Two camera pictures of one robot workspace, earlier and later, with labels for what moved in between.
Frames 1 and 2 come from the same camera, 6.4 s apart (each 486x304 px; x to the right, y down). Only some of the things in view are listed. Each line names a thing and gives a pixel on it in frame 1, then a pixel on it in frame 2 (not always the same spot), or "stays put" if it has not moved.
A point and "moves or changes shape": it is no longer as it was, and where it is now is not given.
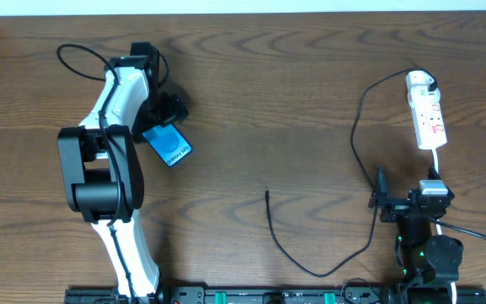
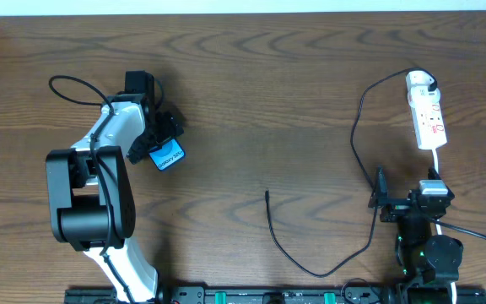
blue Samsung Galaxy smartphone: (169, 143) moves or changes shape
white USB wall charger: (417, 84) stays put
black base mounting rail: (262, 294) stays put
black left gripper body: (169, 111) → (159, 138)
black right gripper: (397, 202) stays put
